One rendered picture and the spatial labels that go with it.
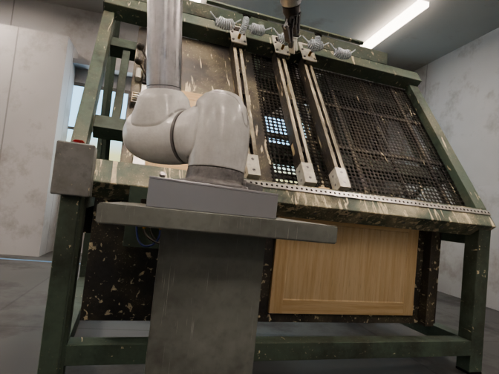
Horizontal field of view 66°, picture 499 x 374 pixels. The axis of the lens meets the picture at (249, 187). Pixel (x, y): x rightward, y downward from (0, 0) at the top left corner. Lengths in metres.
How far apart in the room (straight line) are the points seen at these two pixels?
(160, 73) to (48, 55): 4.03
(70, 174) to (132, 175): 0.30
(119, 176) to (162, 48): 0.63
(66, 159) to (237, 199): 0.72
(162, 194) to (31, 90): 4.28
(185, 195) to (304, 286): 1.34
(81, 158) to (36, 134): 3.55
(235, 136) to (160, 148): 0.22
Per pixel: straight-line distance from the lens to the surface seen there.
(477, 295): 2.51
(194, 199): 0.86
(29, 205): 4.91
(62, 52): 5.12
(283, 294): 2.06
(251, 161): 1.78
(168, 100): 1.11
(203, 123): 1.00
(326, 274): 2.15
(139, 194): 1.59
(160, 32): 1.18
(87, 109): 1.86
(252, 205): 0.88
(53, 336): 1.52
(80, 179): 1.41
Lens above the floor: 0.77
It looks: 3 degrees up
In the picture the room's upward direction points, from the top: 6 degrees clockwise
